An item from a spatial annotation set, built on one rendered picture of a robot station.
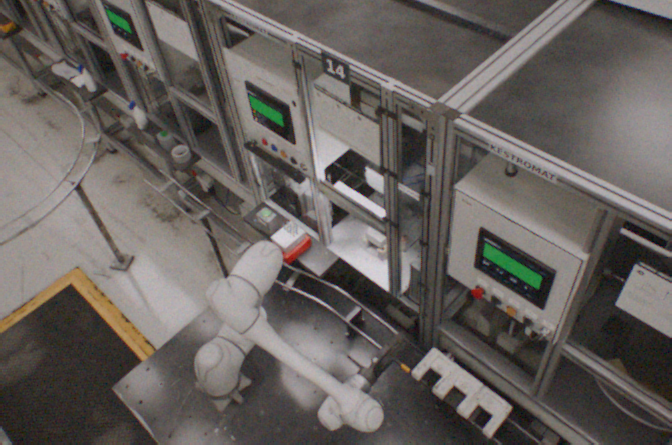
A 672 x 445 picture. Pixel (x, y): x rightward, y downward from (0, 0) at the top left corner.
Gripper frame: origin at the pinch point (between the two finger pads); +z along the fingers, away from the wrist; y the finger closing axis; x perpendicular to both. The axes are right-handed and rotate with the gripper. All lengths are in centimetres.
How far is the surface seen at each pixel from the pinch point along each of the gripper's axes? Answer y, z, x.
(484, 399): -14.9, 9.7, -34.4
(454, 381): -13.9, 7.5, -22.0
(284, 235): -1, 8, 74
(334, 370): -33.8, -14.7, 24.1
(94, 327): -101, -72, 180
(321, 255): -11, 15, 59
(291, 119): 64, 19, 68
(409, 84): 99, 28, 18
